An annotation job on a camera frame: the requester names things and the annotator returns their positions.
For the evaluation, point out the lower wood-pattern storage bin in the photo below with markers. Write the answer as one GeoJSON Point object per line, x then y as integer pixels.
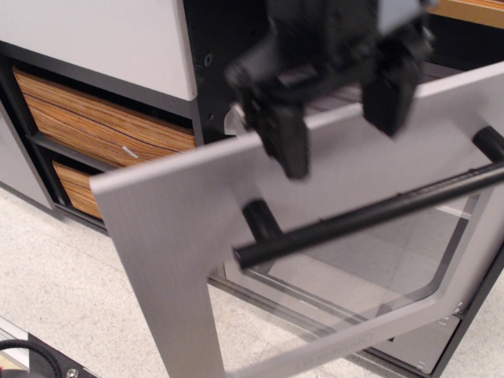
{"type": "Point", "coordinates": [76, 183]}

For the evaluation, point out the black oven door handle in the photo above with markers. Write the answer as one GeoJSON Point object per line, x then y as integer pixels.
{"type": "Point", "coordinates": [271, 243]}

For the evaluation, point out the upper wood-pattern storage bin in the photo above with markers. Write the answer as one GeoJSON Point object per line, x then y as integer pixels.
{"type": "Point", "coordinates": [99, 129]}

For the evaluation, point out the grey lower oven drawer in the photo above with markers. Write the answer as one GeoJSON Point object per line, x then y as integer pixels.
{"type": "Point", "coordinates": [413, 354]}

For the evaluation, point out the wood-pattern storage bin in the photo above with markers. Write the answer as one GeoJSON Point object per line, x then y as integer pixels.
{"type": "Point", "coordinates": [99, 129]}
{"type": "Point", "coordinates": [76, 183]}

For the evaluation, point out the dark grey toy kitchen cabinet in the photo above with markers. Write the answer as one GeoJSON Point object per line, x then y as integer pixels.
{"type": "Point", "coordinates": [164, 59]}

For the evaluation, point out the grey toy oven door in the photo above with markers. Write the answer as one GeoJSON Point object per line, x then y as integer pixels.
{"type": "Point", "coordinates": [174, 223]}

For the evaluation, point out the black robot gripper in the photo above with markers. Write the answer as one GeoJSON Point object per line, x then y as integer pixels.
{"type": "Point", "coordinates": [313, 48]}

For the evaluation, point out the grey oven rack shelf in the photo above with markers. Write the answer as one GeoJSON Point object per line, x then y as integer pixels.
{"type": "Point", "coordinates": [234, 120]}

